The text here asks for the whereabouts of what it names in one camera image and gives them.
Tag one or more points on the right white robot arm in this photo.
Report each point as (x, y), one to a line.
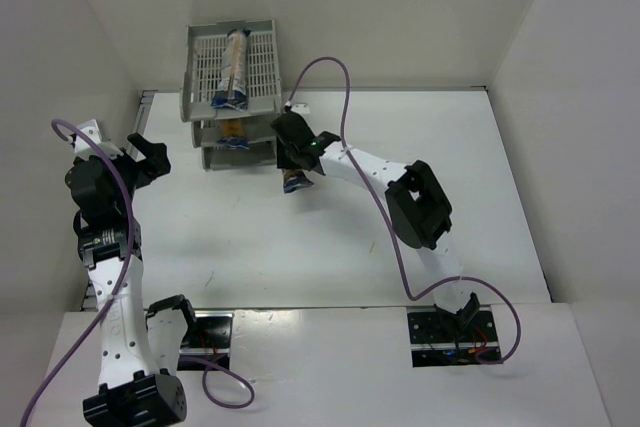
(416, 208)

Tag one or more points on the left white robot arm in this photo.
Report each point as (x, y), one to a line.
(137, 383)

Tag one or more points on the blue silver spaghetti bag front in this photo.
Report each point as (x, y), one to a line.
(294, 180)

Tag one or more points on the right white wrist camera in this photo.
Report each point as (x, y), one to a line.
(299, 108)

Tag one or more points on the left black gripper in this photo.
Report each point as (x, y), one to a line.
(148, 158)

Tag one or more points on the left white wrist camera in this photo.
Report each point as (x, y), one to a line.
(93, 143)

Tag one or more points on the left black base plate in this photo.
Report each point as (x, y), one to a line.
(209, 339)

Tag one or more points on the blue orange spaghetti bag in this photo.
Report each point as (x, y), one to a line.
(232, 135)
(231, 90)

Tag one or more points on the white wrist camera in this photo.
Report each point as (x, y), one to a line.
(93, 143)
(299, 108)

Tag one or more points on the grey stacked tray shelf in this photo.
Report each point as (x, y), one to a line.
(204, 71)

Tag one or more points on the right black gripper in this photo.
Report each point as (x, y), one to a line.
(288, 159)

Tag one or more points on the aluminium frame rail left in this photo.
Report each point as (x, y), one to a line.
(89, 302)

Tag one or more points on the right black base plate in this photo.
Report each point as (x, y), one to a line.
(432, 346)

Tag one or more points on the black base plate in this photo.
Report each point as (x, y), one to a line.
(209, 339)
(432, 346)

